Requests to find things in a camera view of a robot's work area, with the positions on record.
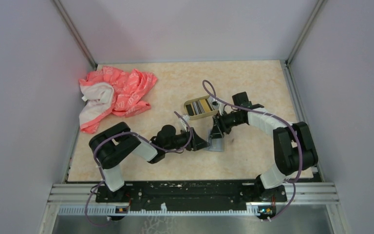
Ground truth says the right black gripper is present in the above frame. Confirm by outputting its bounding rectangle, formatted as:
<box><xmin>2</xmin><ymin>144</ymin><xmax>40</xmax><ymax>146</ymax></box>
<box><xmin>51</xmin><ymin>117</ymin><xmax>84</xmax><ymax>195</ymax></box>
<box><xmin>208</xmin><ymin>110</ymin><xmax>244</xmax><ymax>140</ymax></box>

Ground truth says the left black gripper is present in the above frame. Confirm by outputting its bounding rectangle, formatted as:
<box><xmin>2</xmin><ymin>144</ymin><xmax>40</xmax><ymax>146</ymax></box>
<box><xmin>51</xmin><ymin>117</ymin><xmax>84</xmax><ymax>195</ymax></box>
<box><xmin>164</xmin><ymin>126</ymin><xmax>210</xmax><ymax>152</ymax></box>

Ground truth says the beige card sleeve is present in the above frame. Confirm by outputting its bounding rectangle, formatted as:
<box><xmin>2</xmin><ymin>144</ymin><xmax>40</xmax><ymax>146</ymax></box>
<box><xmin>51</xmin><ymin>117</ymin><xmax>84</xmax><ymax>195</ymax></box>
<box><xmin>206</xmin><ymin>131</ymin><xmax>225</xmax><ymax>153</ymax></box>

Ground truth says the cream card holder tray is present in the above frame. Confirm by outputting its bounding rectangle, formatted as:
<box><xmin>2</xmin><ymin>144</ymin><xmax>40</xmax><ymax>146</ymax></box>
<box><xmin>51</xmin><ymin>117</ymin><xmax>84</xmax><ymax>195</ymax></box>
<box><xmin>183</xmin><ymin>95</ymin><xmax>218</xmax><ymax>120</ymax></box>

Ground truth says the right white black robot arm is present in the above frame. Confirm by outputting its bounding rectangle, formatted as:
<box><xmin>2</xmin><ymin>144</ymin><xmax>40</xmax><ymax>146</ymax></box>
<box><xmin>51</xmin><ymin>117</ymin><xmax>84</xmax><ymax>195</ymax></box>
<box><xmin>209</xmin><ymin>92</ymin><xmax>318</xmax><ymax>201</ymax></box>

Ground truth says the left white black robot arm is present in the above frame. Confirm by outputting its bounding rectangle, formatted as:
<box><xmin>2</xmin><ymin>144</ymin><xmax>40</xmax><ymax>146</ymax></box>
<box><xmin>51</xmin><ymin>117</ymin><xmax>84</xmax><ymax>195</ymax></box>
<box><xmin>89</xmin><ymin>122</ymin><xmax>210</xmax><ymax>202</ymax></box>

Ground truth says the pink white crumpled cloth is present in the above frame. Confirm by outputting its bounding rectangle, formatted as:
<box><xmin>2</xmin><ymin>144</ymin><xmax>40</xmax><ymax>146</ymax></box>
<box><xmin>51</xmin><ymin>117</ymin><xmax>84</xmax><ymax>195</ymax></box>
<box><xmin>78</xmin><ymin>66</ymin><xmax>158</xmax><ymax>134</ymax></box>

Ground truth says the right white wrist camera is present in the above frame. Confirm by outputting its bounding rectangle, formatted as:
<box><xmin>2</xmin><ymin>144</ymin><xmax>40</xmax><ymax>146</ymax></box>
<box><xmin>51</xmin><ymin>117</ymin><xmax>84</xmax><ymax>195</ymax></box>
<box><xmin>211</xmin><ymin>100</ymin><xmax>224</xmax><ymax>112</ymax></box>

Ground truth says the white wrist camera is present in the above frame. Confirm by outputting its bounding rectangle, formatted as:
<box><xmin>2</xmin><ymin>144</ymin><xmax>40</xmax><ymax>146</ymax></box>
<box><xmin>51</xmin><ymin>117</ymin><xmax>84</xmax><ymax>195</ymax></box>
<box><xmin>180</xmin><ymin>120</ymin><xmax>190</xmax><ymax>132</ymax></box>
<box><xmin>211</xmin><ymin>100</ymin><xmax>224</xmax><ymax>112</ymax></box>

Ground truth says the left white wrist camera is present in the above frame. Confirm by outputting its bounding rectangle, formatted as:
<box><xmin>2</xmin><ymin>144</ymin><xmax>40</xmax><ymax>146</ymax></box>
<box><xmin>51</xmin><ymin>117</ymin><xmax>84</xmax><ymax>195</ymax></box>
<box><xmin>180</xmin><ymin>120</ymin><xmax>190</xmax><ymax>132</ymax></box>

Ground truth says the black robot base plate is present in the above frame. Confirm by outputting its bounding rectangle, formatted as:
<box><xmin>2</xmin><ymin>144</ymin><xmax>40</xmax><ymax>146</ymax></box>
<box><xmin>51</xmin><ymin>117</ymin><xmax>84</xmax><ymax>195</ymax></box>
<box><xmin>95</xmin><ymin>179</ymin><xmax>287</xmax><ymax>212</ymax></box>

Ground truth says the aluminium front frame rail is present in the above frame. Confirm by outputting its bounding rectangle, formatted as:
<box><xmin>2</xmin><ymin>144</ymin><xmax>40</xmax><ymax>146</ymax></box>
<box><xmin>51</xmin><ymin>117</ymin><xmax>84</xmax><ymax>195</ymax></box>
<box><xmin>39</xmin><ymin>180</ymin><xmax>339</xmax><ymax>234</ymax></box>

